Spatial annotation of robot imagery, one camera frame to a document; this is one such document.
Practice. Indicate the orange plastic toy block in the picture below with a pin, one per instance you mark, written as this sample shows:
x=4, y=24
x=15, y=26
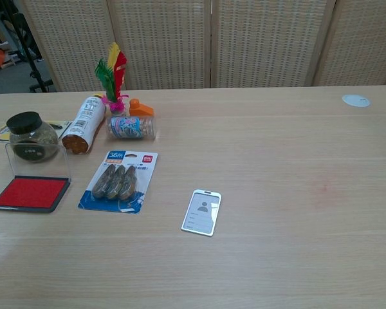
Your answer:
x=140, y=109

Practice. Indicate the silver ID badge holder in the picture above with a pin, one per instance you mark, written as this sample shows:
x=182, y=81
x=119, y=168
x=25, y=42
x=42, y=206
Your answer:
x=201, y=212

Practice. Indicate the clear plastic candy jar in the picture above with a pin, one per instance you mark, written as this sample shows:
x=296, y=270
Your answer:
x=130, y=127

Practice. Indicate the blue correction tape blister pack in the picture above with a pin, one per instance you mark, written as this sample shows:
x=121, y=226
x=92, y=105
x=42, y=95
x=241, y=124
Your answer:
x=119, y=181

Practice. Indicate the colourful feather shuttlecock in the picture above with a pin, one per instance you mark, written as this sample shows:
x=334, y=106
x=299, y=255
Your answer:
x=113, y=77

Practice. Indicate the white cylindrical snack can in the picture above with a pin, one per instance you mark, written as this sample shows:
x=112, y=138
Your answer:
x=83, y=125

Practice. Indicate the woven rattan folding screen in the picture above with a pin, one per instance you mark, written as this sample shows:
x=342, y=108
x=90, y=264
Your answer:
x=212, y=42

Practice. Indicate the black pen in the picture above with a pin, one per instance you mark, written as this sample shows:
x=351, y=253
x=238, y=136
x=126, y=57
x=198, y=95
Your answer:
x=56, y=125

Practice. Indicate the glass jar with black lid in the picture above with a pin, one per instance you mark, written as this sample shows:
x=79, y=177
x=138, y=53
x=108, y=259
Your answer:
x=32, y=136

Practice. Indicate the red ink stamp pad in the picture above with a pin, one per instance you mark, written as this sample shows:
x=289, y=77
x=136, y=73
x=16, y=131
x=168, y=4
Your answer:
x=30, y=192

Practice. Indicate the yellow red paper card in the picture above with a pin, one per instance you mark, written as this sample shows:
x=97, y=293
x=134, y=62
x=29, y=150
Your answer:
x=0, y=133

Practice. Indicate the black metal stand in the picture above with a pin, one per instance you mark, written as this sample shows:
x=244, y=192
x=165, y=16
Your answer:
x=25, y=45

